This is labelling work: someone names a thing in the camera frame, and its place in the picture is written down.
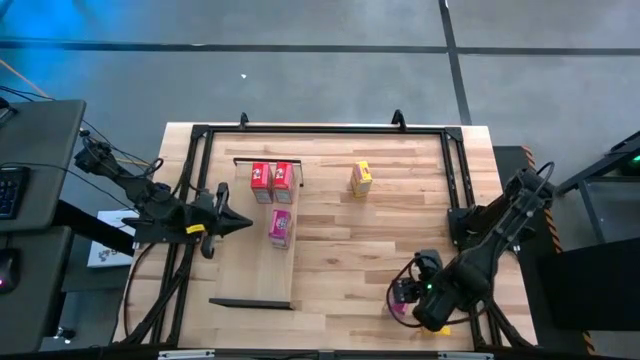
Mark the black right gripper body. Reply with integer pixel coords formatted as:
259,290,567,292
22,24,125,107
391,248,446,306

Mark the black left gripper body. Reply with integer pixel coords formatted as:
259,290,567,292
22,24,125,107
181,182,231,260

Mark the red Froot Loops cereal box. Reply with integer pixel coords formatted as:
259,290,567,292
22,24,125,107
249,161,274,205
272,160,296,205

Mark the white printed box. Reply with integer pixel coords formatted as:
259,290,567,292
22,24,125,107
85,208,141,270

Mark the black desk support bar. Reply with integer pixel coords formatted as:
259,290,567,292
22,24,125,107
52,199,137,257

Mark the black mat with hazard stripes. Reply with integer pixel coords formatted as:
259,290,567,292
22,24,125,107
492,144,599,356

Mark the desk caster wheel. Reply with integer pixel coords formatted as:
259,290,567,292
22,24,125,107
52,325,79,345

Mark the grey desk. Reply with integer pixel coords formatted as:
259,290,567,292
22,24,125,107
0,224,75,355
0,98,87,234

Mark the large black box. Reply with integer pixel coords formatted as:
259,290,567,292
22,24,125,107
535,235,640,332

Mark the black keyboard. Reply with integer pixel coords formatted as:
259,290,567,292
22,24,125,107
0,165,30,221

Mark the black computer mouse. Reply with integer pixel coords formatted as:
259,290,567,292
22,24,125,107
0,247,22,295

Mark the black metal cart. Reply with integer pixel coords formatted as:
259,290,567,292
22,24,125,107
549,128,640,246

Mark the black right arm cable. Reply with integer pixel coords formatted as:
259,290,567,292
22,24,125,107
384,257,431,330

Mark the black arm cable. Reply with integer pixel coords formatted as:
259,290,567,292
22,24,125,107
384,257,431,330
79,130,166,181

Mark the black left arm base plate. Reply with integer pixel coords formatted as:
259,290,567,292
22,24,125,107
121,214,201,246

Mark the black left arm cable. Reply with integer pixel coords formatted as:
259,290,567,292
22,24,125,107
79,130,166,181

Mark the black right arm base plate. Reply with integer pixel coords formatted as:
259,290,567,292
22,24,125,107
446,204,522,252

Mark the silver metal bracket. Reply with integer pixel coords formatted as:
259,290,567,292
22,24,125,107
437,351,495,360
157,349,216,360

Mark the black aluminium table frame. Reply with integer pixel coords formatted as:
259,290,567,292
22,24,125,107
112,122,539,351

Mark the black floor cable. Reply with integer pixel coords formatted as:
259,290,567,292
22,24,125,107
0,84,57,102

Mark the orange floor cable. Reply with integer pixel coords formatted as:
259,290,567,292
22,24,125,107
0,58,154,169

